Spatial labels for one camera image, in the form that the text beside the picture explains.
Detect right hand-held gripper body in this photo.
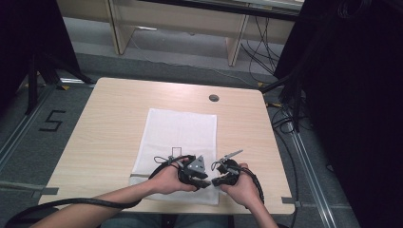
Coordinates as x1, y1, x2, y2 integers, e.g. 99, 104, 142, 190
216, 149, 244, 187

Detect light wooden bench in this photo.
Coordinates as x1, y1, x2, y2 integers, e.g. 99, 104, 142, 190
56, 0, 306, 67

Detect person's right hand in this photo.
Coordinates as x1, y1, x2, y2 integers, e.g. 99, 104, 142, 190
220, 162, 259, 209

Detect white mesh laundry bag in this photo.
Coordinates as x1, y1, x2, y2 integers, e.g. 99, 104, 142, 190
128, 107, 221, 206

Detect black floor cables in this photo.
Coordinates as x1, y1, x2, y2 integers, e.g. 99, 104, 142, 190
266, 100, 301, 228

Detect black sleeved gripper cable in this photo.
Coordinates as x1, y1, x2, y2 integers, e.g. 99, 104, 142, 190
3, 154, 198, 228
240, 166, 266, 206

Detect aluminium floor rail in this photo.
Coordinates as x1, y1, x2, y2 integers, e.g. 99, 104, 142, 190
0, 85, 59, 174
287, 122, 338, 228

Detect black metal stand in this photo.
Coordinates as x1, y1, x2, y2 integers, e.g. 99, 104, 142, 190
260, 71, 306, 133
24, 52, 95, 116

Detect person's left hand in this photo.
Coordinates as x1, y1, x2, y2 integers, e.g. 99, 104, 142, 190
147, 159, 198, 196

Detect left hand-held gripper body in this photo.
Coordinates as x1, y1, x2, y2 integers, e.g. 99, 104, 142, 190
177, 154, 210, 186

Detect black cables under bench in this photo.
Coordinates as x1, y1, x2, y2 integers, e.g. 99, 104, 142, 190
240, 15, 283, 76

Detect black curtain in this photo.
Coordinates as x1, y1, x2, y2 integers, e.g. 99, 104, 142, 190
0, 0, 81, 110
273, 0, 403, 228

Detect grey tape strip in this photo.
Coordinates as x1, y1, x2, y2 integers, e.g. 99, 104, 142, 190
280, 196, 302, 209
0, 180, 60, 200

